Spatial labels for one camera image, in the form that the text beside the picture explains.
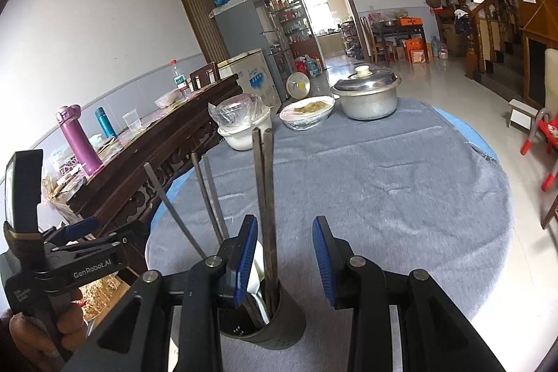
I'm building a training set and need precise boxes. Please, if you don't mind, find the grey refrigerator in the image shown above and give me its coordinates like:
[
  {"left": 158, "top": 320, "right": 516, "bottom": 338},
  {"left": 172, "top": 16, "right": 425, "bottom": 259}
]
[{"left": 209, "top": 0, "right": 291, "bottom": 94}]

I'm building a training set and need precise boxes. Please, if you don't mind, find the dark carved wooden sideboard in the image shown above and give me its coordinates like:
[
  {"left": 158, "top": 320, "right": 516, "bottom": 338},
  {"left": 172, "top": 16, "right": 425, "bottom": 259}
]
[{"left": 41, "top": 73, "right": 245, "bottom": 268}]

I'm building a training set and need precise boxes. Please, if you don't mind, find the purple thermos bottle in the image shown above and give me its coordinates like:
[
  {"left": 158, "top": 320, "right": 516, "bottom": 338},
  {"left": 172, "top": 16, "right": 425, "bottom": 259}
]
[{"left": 56, "top": 105, "right": 105, "bottom": 177}]

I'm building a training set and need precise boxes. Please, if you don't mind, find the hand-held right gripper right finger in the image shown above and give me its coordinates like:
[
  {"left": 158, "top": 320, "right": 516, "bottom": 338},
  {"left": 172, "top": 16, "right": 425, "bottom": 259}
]
[{"left": 312, "top": 215, "right": 506, "bottom": 372}]

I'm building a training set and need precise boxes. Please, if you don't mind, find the aluminium pot lid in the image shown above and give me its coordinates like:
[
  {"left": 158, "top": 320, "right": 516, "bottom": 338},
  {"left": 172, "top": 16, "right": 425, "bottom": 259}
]
[{"left": 330, "top": 64, "right": 402, "bottom": 96}]

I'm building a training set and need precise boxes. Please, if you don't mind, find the dark perforated utensil holder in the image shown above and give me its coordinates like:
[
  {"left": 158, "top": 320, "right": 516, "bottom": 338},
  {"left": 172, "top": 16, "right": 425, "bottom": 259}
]
[{"left": 218, "top": 280, "right": 307, "bottom": 351}]

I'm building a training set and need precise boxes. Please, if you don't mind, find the dark chopstick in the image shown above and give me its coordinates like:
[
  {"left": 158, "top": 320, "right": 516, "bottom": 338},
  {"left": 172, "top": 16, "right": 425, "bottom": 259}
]
[
  {"left": 202, "top": 154, "right": 231, "bottom": 242},
  {"left": 190, "top": 152, "right": 226, "bottom": 244},
  {"left": 263, "top": 128, "right": 282, "bottom": 314},
  {"left": 144, "top": 163, "right": 208, "bottom": 260},
  {"left": 252, "top": 128, "right": 273, "bottom": 314}
]

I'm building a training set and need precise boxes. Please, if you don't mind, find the dark wooden chair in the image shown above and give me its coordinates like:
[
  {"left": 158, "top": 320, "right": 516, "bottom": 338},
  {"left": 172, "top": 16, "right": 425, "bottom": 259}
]
[{"left": 189, "top": 62, "right": 220, "bottom": 91}]

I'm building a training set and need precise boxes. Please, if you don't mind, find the film-covered food bowl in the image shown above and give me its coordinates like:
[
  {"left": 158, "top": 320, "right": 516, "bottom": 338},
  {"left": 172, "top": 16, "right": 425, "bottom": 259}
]
[{"left": 279, "top": 95, "right": 336, "bottom": 132}]

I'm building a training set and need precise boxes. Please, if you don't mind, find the teal thermos bottle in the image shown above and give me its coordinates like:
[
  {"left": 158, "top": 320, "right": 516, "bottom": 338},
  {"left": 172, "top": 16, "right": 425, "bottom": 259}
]
[{"left": 95, "top": 107, "right": 118, "bottom": 138}]

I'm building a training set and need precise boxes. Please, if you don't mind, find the brown wooden door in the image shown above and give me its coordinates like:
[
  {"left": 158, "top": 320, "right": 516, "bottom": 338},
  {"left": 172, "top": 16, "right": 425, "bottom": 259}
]
[{"left": 170, "top": 0, "right": 232, "bottom": 70}]

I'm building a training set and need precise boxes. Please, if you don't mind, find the person's left hand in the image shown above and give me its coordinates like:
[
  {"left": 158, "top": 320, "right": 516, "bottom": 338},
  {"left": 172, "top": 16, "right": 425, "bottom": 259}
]
[{"left": 9, "top": 288, "right": 89, "bottom": 372}]

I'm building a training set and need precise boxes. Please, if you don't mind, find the white chest freezer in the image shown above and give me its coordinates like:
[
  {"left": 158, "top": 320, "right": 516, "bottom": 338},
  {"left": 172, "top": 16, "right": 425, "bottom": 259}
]
[{"left": 218, "top": 48, "right": 282, "bottom": 112}]

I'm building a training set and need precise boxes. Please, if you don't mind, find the clear plastic bag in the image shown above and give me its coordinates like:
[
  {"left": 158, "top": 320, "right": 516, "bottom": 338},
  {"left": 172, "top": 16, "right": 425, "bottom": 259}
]
[{"left": 208, "top": 92, "right": 267, "bottom": 129}]

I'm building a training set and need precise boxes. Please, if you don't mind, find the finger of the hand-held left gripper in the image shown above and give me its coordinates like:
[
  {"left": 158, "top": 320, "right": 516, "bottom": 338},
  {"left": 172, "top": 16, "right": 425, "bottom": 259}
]
[
  {"left": 51, "top": 220, "right": 149, "bottom": 258},
  {"left": 43, "top": 217, "right": 100, "bottom": 246}
]

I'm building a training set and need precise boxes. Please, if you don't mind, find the clear plastic cup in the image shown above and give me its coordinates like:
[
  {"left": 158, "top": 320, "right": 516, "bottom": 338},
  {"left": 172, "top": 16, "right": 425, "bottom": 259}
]
[{"left": 122, "top": 109, "right": 141, "bottom": 133}]

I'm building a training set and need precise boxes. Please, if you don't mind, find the beige armchair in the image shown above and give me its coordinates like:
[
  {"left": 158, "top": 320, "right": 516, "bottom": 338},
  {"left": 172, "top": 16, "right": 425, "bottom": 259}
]
[{"left": 543, "top": 47, "right": 558, "bottom": 112}]

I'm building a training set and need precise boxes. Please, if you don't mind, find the white plastic basin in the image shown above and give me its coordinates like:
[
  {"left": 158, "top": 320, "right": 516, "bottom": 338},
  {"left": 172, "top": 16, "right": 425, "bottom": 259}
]
[{"left": 217, "top": 111, "right": 273, "bottom": 152}]

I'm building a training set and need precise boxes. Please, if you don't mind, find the grey tablecloth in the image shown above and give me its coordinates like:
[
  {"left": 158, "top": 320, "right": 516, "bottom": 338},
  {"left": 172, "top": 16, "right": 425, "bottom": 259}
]
[{"left": 146, "top": 95, "right": 513, "bottom": 372}]

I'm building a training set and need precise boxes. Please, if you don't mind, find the brown wooden chair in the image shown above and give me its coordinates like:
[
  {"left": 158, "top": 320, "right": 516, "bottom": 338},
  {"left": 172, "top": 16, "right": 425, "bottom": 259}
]
[{"left": 541, "top": 193, "right": 558, "bottom": 231}]

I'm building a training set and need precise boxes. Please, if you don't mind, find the bag of food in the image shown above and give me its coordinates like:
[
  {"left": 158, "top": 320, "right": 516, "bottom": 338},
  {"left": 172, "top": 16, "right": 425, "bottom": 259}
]
[{"left": 154, "top": 91, "right": 184, "bottom": 109}]

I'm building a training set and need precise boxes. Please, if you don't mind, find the blue table cover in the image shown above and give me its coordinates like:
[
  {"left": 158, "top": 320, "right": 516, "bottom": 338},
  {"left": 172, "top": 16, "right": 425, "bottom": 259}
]
[{"left": 167, "top": 104, "right": 498, "bottom": 200}]

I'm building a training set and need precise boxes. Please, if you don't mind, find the dark wooden table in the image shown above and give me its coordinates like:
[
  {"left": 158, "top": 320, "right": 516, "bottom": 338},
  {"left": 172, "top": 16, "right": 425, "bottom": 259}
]
[{"left": 370, "top": 23, "right": 427, "bottom": 66}]

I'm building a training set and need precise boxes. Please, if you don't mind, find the red-capped plastic bottle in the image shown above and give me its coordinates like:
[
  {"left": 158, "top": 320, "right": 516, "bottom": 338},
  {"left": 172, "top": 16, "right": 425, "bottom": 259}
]
[{"left": 170, "top": 59, "right": 188, "bottom": 91}]

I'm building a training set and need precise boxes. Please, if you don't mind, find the white step stool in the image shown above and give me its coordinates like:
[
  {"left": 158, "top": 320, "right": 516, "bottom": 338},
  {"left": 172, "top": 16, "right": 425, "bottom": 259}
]
[{"left": 507, "top": 98, "right": 540, "bottom": 133}]

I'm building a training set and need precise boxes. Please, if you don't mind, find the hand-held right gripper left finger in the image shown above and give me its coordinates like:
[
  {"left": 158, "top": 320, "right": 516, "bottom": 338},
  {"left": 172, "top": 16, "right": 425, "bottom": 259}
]
[{"left": 65, "top": 214, "right": 259, "bottom": 372}]

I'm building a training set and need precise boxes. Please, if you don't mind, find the wooden staircase railing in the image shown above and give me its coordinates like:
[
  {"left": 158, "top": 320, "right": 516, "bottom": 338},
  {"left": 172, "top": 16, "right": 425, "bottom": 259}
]
[{"left": 464, "top": 0, "right": 525, "bottom": 82}]

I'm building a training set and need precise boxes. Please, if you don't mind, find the blue water jug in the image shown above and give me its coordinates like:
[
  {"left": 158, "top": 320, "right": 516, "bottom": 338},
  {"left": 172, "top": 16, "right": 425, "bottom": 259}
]
[{"left": 304, "top": 55, "right": 322, "bottom": 79}]

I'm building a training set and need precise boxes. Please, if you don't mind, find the orange box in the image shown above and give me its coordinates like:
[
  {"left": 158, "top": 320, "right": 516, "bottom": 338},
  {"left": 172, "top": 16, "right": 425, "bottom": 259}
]
[{"left": 403, "top": 38, "right": 430, "bottom": 64}]

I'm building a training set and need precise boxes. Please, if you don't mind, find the red child's chair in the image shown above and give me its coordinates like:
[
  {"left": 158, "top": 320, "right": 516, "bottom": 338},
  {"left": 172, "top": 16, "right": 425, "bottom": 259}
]
[{"left": 520, "top": 107, "right": 558, "bottom": 192}]

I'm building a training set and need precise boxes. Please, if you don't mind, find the small white fan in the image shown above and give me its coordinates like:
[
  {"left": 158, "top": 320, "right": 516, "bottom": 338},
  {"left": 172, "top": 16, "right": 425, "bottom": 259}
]
[{"left": 285, "top": 71, "right": 312, "bottom": 101}]

